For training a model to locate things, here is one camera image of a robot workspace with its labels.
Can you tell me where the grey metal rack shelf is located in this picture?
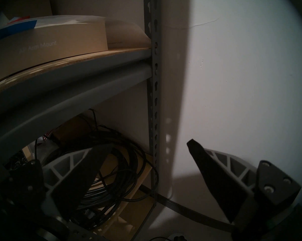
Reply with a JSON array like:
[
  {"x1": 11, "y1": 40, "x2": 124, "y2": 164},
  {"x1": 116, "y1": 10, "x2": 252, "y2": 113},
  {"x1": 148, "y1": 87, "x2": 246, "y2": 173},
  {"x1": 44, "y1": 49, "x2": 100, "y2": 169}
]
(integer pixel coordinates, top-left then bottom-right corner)
[{"x1": 0, "y1": 0, "x2": 235, "y2": 241}]

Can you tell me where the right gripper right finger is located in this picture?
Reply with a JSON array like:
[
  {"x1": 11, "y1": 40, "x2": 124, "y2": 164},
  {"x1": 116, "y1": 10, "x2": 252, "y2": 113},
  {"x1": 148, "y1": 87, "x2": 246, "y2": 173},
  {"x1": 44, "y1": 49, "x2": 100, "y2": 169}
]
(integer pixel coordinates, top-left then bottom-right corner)
[{"x1": 187, "y1": 139, "x2": 302, "y2": 224}]

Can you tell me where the flat brown AP mount box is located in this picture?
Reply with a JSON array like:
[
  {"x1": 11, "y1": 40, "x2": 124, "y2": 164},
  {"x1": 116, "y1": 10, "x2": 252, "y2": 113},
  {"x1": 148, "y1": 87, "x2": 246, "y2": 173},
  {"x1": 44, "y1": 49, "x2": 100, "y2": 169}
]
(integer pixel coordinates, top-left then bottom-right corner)
[{"x1": 0, "y1": 23, "x2": 109, "y2": 86}]

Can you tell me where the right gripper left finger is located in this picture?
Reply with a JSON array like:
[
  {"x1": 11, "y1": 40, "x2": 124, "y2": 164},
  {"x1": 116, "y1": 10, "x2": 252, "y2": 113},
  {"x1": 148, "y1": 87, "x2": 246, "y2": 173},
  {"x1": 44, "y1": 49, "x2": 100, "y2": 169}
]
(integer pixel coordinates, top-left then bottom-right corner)
[{"x1": 0, "y1": 144, "x2": 114, "y2": 221}]

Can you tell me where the black knob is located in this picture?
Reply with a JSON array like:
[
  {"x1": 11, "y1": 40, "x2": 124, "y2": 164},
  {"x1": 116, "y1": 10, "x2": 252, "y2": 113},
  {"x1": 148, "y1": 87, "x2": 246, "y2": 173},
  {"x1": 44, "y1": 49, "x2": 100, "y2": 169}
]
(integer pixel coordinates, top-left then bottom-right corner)
[{"x1": 166, "y1": 233, "x2": 185, "y2": 241}]

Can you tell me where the brown cardboard back sheet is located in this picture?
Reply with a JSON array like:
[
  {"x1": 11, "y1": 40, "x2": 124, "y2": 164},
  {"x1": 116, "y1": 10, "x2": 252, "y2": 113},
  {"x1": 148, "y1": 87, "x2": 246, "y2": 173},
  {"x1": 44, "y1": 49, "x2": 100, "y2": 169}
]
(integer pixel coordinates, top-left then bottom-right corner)
[{"x1": 5, "y1": 0, "x2": 144, "y2": 17}]

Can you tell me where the black cable coil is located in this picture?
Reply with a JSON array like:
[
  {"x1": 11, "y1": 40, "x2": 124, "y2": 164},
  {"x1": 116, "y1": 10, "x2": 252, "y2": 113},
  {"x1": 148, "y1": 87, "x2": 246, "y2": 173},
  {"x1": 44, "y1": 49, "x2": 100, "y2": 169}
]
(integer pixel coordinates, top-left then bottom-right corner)
[{"x1": 36, "y1": 109, "x2": 159, "y2": 231}]

